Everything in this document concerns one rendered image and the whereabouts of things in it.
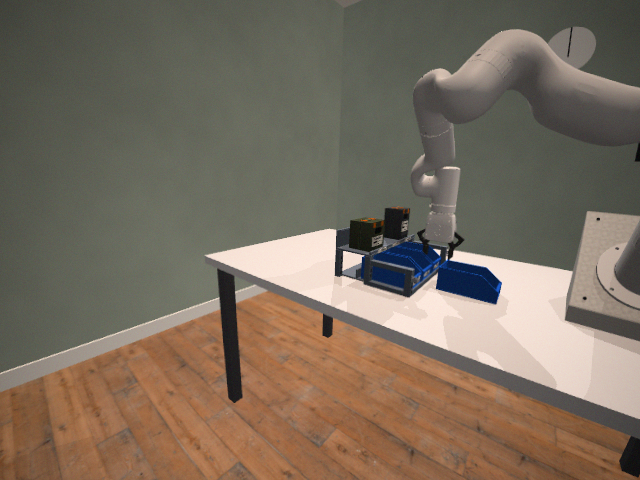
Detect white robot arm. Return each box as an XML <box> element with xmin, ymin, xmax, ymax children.
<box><xmin>410</xmin><ymin>29</ymin><xmax>640</xmax><ymax>311</ymax></box>

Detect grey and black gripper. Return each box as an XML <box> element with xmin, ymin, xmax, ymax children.
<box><xmin>417</xmin><ymin>212</ymin><xmax>464</xmax><ymax>260</ymax></box>

